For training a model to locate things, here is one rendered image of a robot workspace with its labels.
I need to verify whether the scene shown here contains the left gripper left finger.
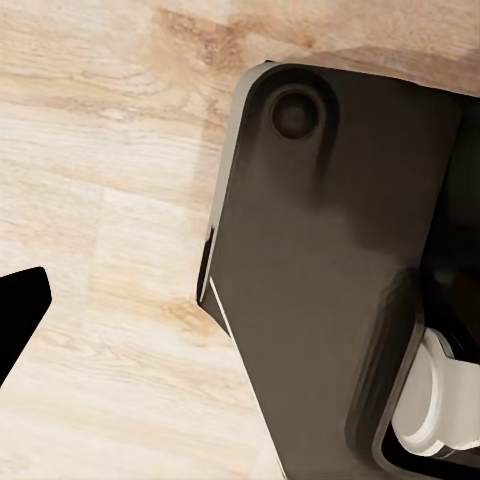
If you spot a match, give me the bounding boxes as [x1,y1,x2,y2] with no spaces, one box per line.
[0,266,52,386]

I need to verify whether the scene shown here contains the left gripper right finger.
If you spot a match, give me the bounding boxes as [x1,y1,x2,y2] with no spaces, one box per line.
[448,265,480,346]

